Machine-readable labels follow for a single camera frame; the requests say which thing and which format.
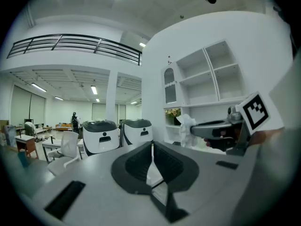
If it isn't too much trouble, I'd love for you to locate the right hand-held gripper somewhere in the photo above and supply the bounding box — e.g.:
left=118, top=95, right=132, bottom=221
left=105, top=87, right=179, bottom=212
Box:
left=190, top=91, right=285, bottom=156

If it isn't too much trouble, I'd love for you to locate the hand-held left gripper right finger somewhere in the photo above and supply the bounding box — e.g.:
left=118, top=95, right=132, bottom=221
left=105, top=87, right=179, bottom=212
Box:
left=153, top=141, right=200, bottom=194

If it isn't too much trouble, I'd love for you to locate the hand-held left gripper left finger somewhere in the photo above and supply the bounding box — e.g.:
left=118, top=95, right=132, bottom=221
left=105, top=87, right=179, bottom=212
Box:
left=111, top=142, right=155, bottom=195

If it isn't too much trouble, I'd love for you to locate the clear plastic bag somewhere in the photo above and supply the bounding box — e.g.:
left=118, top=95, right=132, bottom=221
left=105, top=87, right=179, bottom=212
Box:
left=175, top=113, right=198, bottom=148

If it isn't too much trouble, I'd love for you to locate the person's right forearm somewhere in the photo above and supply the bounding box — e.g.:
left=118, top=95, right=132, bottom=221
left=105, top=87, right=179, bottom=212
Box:
left=250, top=127, right=286, bottom=147

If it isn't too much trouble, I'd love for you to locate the white and black robot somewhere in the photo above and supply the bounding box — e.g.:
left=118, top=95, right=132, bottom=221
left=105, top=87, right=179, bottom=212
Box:
left=119, top=118, right=154, bottom=148
left=82, top=119, right=121, bottom=157

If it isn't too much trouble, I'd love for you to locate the yellow flower bouquet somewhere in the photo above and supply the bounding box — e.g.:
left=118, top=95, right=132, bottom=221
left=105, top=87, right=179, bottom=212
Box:
left=165, top=108, right=182, bottom=119

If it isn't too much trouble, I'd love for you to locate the white shelf cabinet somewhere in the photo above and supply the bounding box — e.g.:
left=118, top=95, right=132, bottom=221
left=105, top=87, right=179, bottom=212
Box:
left=160, top=40, right=250, bottom=151

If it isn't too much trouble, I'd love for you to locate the white office chair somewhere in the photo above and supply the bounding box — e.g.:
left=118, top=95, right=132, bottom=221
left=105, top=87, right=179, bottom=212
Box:
left=47, top=130, right=82, bottom=177

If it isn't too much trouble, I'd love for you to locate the white table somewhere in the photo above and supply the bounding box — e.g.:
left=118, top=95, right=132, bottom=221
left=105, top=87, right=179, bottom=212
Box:
left=42, top=138, right=84, bottom=162

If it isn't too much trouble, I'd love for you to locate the wooden desk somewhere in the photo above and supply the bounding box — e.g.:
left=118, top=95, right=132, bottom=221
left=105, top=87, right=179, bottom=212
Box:
left=15, top=134, right=40, bottom=160

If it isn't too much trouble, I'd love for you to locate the black balcony railing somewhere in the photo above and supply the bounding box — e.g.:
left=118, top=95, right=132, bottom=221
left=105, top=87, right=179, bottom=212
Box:
left=7, top=33, right=143, bottom=67

